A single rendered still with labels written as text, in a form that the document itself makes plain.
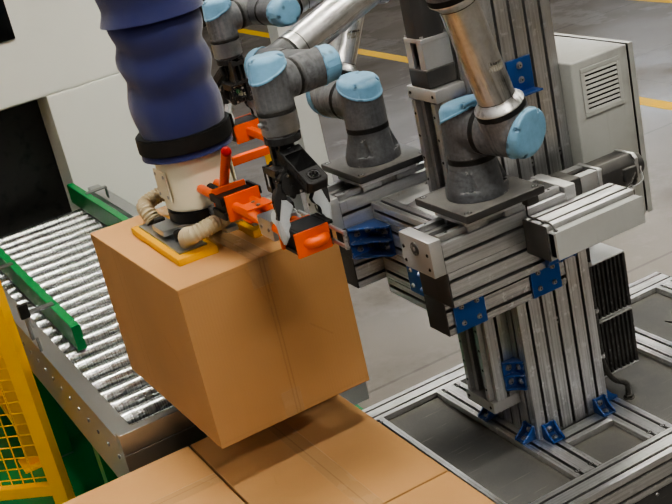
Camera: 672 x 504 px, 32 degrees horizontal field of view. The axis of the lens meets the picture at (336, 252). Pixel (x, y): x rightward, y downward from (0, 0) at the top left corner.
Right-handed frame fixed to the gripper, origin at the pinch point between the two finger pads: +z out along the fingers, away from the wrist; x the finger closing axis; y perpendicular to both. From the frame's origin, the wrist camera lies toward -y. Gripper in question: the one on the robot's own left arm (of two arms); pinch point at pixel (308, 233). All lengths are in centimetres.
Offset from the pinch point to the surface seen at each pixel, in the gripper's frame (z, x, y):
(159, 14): -41, 2, 49
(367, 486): 66, -5, 12
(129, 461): 67, 33, 70
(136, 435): 61, 29, 70
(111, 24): -41, 11, 56
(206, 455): 66, 17, 54
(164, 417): 59, 21, 70
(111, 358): 67, 16, 136
